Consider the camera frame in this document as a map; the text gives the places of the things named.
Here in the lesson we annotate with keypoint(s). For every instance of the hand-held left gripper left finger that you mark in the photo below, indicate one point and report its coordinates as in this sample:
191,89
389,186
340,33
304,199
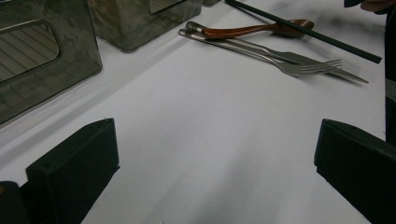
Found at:
74,168

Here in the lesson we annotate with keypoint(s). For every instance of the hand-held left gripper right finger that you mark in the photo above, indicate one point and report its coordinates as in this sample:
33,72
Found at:
358,168

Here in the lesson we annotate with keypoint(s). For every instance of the black chopstick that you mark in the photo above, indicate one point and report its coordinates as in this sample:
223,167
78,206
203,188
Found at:
311,32

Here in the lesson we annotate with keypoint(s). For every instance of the grey transparent plastic bin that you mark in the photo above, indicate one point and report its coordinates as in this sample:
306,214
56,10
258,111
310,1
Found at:
134,25
37,77

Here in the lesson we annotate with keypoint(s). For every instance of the metal fork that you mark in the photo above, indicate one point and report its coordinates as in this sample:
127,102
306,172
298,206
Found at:
289,68

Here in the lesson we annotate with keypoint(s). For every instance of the brown wooden spoon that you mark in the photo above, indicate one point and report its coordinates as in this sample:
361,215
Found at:
243,30

